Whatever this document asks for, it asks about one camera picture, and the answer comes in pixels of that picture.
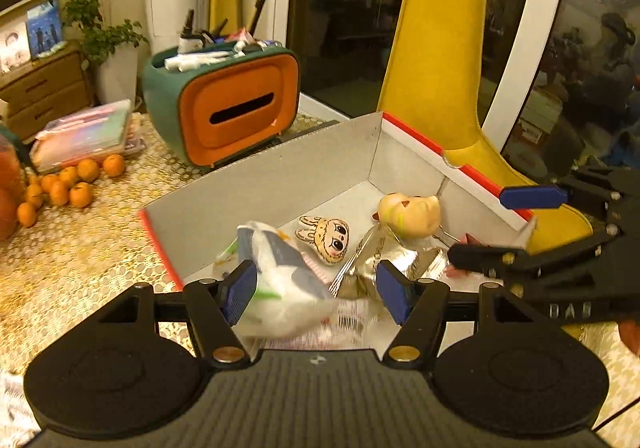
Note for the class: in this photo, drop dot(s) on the blue picture frame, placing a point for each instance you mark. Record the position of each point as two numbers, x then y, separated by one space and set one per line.
45 30

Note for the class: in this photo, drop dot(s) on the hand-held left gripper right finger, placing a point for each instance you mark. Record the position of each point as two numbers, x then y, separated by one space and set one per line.
393 290

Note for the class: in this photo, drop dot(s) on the green orange tissue box organizer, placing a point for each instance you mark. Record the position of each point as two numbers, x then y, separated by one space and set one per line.
235 113

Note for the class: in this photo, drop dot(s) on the gold lace covered desktop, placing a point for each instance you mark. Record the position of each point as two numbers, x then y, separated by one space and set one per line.
75 258

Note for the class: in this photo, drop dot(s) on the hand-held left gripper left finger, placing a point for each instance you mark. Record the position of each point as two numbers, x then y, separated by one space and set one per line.
240 289

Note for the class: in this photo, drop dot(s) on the potted green plant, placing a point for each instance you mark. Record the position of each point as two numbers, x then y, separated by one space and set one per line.
115 73

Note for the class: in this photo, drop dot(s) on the cartoon bunny plush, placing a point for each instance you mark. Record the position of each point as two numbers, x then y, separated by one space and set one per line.
327 238

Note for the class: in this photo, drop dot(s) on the red cardboard box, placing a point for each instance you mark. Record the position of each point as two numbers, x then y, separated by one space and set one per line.
280 178

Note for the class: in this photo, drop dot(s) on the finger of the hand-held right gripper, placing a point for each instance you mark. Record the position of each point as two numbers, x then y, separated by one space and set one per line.
500 259
532 197

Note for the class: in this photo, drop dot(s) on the silver foil snack bag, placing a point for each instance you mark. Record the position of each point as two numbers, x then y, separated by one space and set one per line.
370 260

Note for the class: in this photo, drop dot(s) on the white grey tissue pack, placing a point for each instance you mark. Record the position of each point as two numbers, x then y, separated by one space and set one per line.
280 288

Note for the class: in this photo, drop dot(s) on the pastel plastic case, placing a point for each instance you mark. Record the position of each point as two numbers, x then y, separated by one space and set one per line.
82 135

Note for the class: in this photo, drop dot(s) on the white tube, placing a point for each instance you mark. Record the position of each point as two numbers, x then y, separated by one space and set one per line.
200 60

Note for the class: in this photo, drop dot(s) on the pile of small tangerines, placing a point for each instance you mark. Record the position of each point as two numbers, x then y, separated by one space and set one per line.
65 188

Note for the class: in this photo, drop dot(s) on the large orange fruit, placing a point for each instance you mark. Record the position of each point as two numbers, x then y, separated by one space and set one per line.
7 188

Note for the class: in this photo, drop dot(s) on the tan spotted head toy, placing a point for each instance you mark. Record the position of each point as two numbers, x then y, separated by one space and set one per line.
407 214

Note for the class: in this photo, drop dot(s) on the portrait photo frame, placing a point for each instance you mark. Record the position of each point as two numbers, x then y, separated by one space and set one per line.
14 48

